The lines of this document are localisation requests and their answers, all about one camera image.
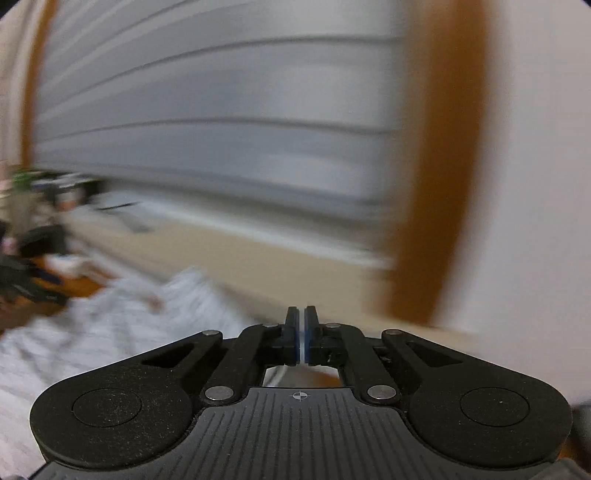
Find white patterned pajama garment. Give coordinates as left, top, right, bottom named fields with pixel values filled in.
left=1, top=269, right=253, bottom=476

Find green lidded bottle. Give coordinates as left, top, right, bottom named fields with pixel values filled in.
left=8, top=170, right=37, bottom=235

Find beige window sill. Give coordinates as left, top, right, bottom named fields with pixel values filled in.
left=66, top=213, right=401, bottom=331

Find grey window roller blind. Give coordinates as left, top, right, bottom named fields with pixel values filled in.
left=32, top=0, right=409, bottom=219

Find brown wooden window frame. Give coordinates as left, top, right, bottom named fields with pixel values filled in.
left=13, top=1, right=489, bottom=325

